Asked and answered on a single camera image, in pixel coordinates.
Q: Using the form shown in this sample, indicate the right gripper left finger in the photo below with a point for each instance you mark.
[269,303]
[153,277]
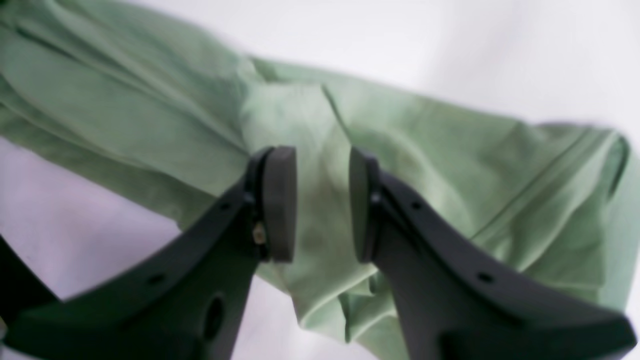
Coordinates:
[186,302]

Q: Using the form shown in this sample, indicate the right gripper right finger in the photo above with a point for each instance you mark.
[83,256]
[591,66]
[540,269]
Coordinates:
[453,300]

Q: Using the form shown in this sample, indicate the green t-shirt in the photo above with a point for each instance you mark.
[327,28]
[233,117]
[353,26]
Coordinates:
[162,113]

